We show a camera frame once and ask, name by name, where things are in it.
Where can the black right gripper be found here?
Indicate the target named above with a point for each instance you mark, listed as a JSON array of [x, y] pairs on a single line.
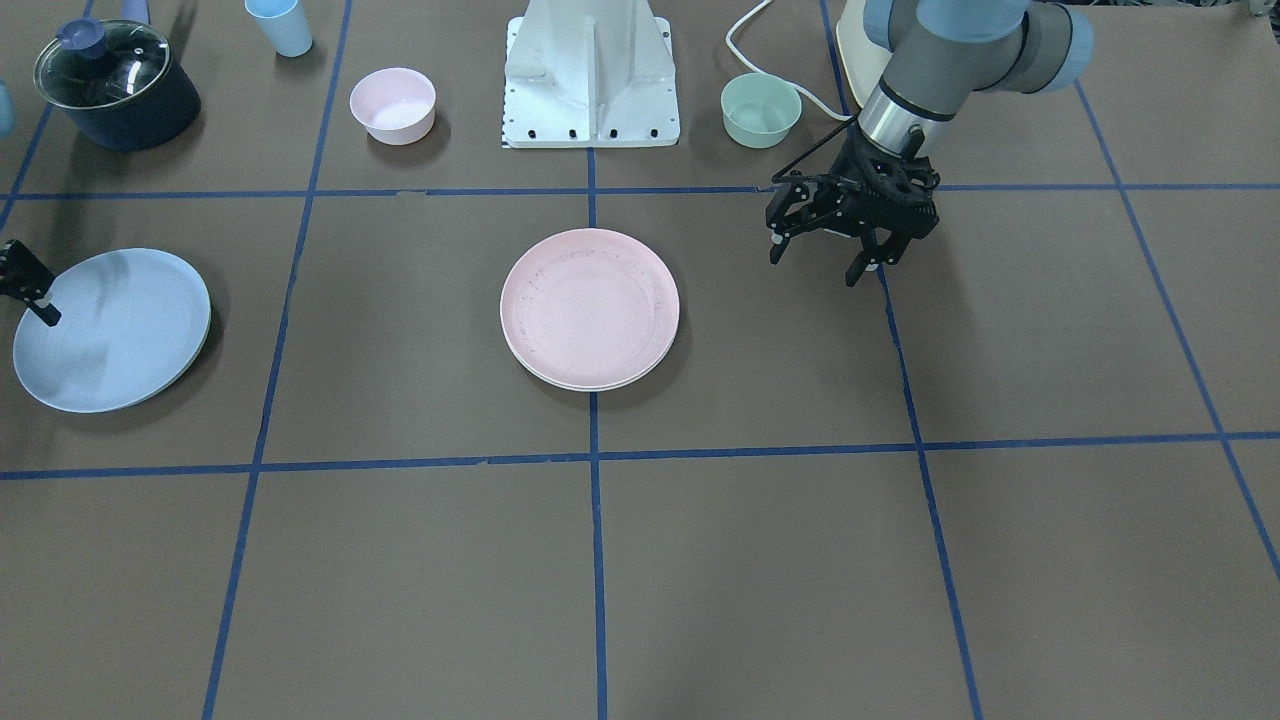
[[22, 272]]

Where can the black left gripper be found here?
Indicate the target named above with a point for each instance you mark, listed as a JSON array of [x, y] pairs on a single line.
[[848, 178]]

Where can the blue plate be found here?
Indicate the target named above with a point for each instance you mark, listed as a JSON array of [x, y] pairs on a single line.
[[132, 323]]

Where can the pink plate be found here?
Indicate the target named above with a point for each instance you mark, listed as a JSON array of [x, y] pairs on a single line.
[[589, 286]]

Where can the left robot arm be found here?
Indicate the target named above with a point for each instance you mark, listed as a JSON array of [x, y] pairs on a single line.
[[945, 51]]

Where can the green bowl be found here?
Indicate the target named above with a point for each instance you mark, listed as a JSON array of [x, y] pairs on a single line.
[[758, 110]]

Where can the cream toaster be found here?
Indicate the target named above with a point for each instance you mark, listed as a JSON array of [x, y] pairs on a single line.
[[863, 42]]

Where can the dark blue pot with lid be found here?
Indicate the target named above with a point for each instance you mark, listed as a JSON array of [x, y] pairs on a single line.
[[119, 80]]

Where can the cream plate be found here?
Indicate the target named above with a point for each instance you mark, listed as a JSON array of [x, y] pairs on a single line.
[[591, 367]]

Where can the light blue cup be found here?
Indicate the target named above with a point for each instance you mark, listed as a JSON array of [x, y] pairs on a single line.
[[284, 24]]

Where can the pink bowl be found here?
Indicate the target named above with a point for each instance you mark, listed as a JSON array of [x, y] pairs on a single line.
[[396, 105]]

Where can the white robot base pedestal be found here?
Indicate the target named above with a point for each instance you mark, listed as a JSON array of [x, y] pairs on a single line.
[[589, 75]]

